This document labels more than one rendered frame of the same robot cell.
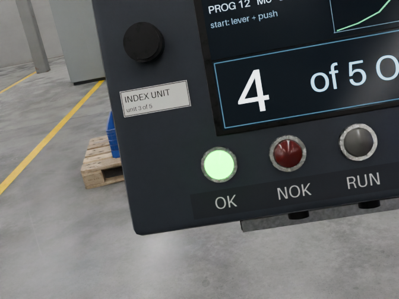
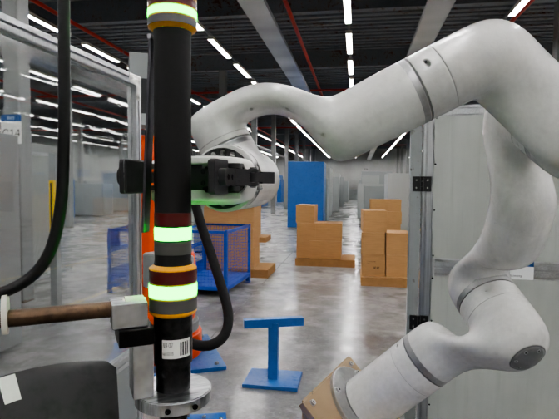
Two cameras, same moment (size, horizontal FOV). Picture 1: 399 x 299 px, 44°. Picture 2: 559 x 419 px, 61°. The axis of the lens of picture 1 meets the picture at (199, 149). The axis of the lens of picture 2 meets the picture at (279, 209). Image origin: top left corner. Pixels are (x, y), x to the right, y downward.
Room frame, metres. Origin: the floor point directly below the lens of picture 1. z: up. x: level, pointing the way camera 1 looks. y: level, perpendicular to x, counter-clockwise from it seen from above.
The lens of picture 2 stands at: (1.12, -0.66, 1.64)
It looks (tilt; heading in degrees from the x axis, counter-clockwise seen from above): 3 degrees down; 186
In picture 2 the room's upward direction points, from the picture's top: straight up
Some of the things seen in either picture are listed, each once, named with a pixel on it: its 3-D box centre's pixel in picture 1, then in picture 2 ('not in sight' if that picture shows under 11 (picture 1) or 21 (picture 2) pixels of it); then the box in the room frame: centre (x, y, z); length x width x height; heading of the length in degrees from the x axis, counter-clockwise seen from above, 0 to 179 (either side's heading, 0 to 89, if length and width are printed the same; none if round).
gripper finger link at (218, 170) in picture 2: not in sight; (235, 177); (0.68, -0.75, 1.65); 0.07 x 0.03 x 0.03; 175
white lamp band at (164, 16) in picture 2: not in sight; (172, 25); (0.69, -0.80, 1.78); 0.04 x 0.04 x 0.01
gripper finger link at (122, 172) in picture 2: not in sight; (128, 176); (0.67, -0.86, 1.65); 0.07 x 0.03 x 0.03; 175
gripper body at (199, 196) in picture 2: not in sight; (210, 178); (0.59, -0.80, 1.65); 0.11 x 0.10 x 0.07; 175
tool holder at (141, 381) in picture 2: not in sight; (162, 349); (0.70, -0.81, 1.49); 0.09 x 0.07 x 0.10; 120
